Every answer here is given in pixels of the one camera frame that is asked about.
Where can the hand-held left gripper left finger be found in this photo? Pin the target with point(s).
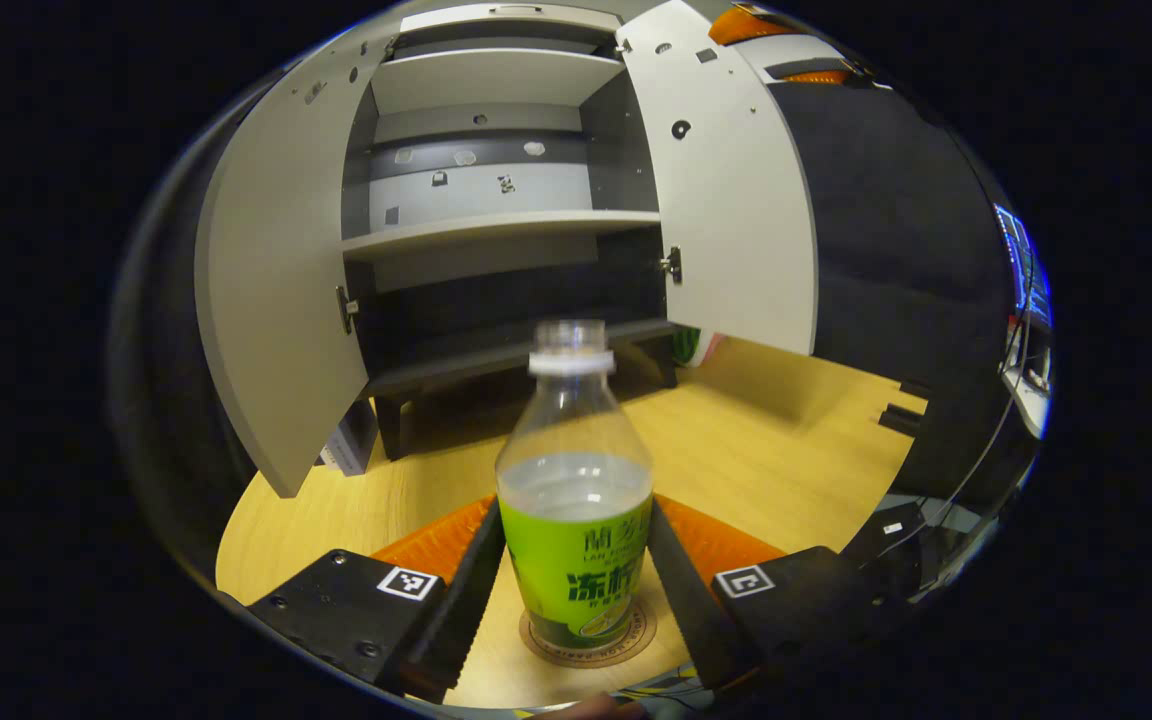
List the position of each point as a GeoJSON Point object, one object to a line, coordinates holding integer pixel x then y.
{"type": "Point", "coordinates": [456, 600]}

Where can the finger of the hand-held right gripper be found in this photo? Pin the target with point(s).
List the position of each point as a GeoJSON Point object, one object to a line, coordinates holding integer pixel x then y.
{"type": "Point", "coordinates": [751, 25]}
{"type": "Point", "coordinates": [816, 70]}

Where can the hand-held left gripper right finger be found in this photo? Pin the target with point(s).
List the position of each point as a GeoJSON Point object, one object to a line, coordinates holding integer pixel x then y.
{"type": "Point", "coordinates": [696, 610]}

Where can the round brown coaster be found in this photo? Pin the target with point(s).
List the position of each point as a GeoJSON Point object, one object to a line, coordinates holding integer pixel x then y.
{"type": "Point", "coordinates": [648, 628]}

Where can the clear bottle with green label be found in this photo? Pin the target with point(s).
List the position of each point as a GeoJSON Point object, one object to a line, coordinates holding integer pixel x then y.
{"type": "Point", "coordinates": [574, 520]}

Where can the white cabinet door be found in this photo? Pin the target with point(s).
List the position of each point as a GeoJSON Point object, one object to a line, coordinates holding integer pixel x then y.
{"type": "Point", "coordinates": [276, 280]}
{"type": "Point", "coordinates": [736, 200]}

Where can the white cabinet drawer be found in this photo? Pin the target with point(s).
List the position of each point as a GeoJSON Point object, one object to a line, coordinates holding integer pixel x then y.
{"type": "Point", "coordinates": [506, 20]}

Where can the black backdrop cloth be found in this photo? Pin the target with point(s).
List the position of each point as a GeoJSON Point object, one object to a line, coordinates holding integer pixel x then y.
{"type": "Point", "coordinates": [886, 200]}

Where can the black box with white label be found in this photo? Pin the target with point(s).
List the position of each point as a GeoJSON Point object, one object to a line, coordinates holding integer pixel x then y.
{"type": "Point", "coordinates": [881, 540]}

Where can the green white round object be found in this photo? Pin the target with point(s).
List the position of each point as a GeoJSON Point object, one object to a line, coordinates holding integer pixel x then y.
{"type": "Point", "coordinates": [696, 348]}

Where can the black block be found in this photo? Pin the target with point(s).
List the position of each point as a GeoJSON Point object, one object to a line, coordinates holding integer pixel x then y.
{"type": "Point", "coordinates": [901, 420]}
{"type": "Point", "coordinates": [916, 389]}

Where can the computer monitor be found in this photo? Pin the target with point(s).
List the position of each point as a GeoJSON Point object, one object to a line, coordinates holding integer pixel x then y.
{"type": "Point", "coordinates": [1026, 265]}

